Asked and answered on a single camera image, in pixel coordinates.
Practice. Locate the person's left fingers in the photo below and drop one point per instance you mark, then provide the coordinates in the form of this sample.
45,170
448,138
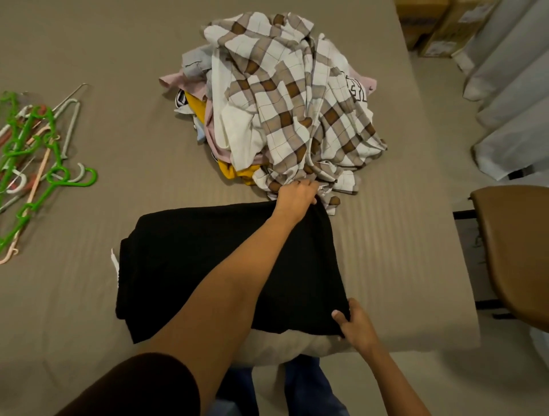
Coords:
308,185

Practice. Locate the person's right forearm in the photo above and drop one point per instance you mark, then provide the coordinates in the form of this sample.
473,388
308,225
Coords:
394,381

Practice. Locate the white garment with black print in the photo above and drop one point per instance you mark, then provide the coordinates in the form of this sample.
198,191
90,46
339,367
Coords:
343,68

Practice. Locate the yellow garment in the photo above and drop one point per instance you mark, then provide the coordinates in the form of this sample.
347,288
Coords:
240,173

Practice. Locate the taupe ribbed table cover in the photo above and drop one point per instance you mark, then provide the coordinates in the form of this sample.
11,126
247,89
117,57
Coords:
85,308

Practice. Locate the person's blue jeans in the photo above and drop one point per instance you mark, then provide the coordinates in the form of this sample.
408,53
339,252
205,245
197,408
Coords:
304,390

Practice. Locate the grey garment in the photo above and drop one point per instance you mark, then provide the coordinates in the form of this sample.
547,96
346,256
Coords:
197,62

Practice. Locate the person's right hand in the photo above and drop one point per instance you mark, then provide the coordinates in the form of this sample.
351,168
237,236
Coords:
359,328

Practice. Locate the white curtain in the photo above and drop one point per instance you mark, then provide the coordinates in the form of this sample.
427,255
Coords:
510,85

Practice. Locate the pile of plastic clothes hangers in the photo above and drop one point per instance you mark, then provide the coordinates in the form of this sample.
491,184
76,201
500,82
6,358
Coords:
25,141

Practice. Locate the person's left forearm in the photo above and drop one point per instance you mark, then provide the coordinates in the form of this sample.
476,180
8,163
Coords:
231,291

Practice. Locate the person's white shirt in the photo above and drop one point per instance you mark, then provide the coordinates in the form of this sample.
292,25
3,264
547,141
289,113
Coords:
278,348

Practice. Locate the person's left hand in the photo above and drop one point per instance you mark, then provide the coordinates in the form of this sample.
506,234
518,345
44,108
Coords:
296,200

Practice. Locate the brown padded chair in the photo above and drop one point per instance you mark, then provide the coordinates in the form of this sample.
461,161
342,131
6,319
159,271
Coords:
514,248

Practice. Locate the brown white plaid shirt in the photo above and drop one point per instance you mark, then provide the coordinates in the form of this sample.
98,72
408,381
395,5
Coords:
283,103

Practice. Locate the plain white garment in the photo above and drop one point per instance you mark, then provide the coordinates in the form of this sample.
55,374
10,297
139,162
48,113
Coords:
236,128

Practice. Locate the person's right thumb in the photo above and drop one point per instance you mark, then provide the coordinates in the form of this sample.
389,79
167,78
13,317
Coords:
340,319

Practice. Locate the cardboard box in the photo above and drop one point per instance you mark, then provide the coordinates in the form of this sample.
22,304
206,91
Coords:
454,30

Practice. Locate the person's dark brown sleeve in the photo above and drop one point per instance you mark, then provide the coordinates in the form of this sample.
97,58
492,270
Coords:
137,390

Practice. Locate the light blue garment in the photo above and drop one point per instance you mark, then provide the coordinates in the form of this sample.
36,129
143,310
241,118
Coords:
200,130

